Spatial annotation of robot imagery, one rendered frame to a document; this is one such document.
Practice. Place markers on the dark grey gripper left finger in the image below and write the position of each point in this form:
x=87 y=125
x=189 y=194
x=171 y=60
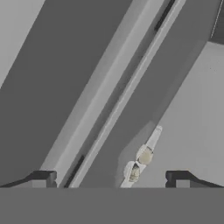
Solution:
x=43 y=176

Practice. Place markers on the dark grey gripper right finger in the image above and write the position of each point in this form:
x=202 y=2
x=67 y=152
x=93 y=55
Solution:
x=178 y=175

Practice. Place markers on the beige dumpling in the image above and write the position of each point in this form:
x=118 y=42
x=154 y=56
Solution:
x=145 y=157
x=134 y=172

